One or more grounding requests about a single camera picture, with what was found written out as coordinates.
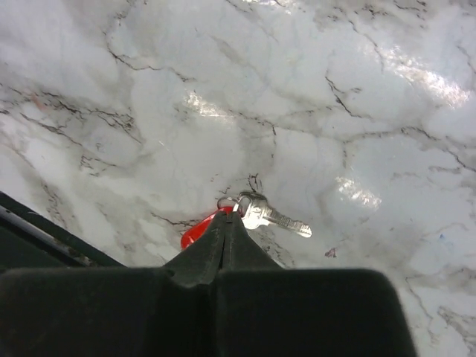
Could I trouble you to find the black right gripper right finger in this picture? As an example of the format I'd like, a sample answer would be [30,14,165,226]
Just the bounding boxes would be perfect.
[217,212,283,276]

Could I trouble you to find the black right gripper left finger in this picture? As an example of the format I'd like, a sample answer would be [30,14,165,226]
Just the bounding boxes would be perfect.
[163,212,227,288]

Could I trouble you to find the lone key with red tag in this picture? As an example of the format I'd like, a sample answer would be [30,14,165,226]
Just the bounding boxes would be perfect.
[181,190,312,249]

